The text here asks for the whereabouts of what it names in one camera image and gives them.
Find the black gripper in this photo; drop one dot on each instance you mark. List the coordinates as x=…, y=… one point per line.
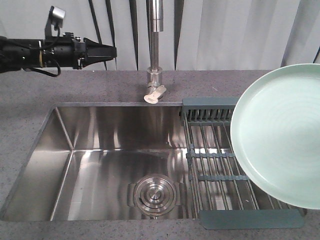
x=69, y=51

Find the light green round plate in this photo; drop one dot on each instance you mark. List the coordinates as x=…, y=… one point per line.
x=275, y=134

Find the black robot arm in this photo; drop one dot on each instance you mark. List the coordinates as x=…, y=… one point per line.
x=25, y=54

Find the grey over-sink drying rack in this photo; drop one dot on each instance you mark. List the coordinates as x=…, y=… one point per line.
x=224, y=197

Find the chrome kitchen faucet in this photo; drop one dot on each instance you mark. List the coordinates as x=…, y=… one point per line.
x=155, y=87

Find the white pleated curtain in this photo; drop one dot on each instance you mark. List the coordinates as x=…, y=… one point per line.
x=197, y=34

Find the stainless steel sink basin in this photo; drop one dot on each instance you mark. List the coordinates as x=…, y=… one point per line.
x=85, y=156

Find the round steel sink drain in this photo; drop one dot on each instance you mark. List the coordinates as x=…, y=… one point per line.
x=156, y=195

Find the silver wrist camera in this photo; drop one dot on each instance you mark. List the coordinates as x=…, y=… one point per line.
x=55, y=18

